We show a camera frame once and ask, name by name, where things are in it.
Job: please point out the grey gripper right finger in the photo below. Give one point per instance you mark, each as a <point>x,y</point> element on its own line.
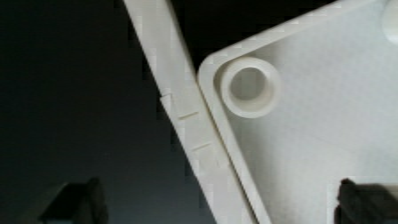
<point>367,203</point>

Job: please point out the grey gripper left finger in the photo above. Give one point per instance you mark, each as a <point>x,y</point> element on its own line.
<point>77,207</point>

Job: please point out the white desk top tray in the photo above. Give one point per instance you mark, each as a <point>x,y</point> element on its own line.
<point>301,90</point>

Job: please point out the white U-shaped obstacle fence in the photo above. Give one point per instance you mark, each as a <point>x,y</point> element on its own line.
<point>162,42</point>

